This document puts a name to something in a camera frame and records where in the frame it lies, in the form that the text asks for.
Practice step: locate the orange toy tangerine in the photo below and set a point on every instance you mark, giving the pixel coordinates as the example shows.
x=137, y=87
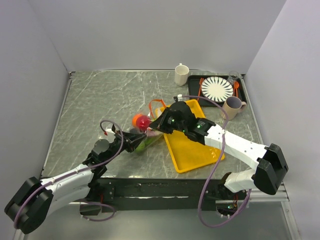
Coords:
x=135, y=120

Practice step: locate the yellow plastic tray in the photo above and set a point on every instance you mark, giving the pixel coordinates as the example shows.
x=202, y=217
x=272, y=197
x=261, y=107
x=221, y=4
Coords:
x=188, y=155

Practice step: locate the clear zip top bag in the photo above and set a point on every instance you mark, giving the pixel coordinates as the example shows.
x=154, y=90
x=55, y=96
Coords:
x=149, y=110

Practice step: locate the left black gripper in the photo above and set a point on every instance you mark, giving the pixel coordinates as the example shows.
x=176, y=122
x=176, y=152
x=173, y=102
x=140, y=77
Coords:
x=132, y=140

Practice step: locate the striped white plate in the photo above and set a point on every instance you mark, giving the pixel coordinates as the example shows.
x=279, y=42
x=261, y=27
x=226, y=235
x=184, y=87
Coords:
x=216, y=89

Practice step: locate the red toy apple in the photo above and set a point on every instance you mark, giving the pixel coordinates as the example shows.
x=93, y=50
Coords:
x=143, y=123

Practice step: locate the bumpy green toy fruit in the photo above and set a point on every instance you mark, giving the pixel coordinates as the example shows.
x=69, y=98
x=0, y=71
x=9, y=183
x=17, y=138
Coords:
x=141, y=147

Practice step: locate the black base beam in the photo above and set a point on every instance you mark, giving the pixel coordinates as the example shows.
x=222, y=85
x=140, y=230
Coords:
x=131, y=194

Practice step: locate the beige mug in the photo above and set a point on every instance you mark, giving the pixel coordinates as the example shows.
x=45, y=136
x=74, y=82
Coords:
x=231, y=107

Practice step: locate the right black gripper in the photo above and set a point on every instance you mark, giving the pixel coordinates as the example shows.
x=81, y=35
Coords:
x=157, y=124

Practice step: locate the green toy starfruit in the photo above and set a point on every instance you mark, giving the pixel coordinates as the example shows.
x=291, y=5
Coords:
x=151, y=140

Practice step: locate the orange plastic fork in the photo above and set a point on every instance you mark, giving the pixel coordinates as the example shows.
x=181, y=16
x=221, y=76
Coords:
x=200, y=86

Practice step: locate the orange plastic spoon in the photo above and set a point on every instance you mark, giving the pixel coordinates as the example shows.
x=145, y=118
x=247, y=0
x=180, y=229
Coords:
x=236, y=87

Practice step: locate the clear glass cup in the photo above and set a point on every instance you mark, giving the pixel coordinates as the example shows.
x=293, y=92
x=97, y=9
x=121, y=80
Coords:
x=233, y=77

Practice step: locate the white ceramic mug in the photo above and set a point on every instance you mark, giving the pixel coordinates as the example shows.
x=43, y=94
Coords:
x=181, y=74

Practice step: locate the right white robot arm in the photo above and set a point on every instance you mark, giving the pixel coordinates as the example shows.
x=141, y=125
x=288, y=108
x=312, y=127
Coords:
x=267, y=164

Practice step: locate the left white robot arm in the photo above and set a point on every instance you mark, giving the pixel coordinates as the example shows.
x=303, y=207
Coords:
x=36, y=199

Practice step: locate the aluminium rail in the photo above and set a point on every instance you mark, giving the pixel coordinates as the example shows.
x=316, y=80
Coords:
x=259, y=196

